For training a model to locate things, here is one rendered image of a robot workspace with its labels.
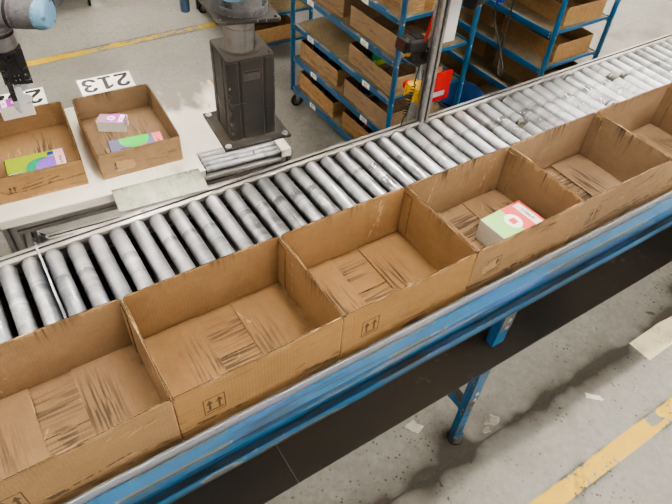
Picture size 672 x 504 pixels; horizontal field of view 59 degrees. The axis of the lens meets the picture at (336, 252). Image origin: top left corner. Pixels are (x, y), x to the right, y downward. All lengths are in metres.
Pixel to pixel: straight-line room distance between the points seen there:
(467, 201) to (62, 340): 1.19
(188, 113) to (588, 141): 1.47
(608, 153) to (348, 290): 1.04
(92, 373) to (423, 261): 0.88
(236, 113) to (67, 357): 1.11
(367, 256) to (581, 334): 1.44
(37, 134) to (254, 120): 0.79
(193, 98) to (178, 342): 1.31
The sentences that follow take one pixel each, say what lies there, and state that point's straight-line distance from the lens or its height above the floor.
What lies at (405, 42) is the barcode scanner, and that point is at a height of 1.09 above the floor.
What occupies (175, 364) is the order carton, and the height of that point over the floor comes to 0.89.
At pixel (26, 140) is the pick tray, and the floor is 0.76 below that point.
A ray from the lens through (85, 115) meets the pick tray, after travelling 2.47.
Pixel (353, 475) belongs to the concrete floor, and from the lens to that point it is 2.26.
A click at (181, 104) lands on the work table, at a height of 0.75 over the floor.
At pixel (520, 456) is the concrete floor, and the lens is 2.42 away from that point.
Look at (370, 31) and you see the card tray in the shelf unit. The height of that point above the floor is 0.78.
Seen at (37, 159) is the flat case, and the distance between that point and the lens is 2.25.
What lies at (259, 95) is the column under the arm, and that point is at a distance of 2.20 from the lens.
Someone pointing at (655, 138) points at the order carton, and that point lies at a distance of 2.45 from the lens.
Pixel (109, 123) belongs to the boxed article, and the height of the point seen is 0.79.
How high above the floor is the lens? 2.06
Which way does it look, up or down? 46 degrees down
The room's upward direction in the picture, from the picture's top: 5 degrees clockwise
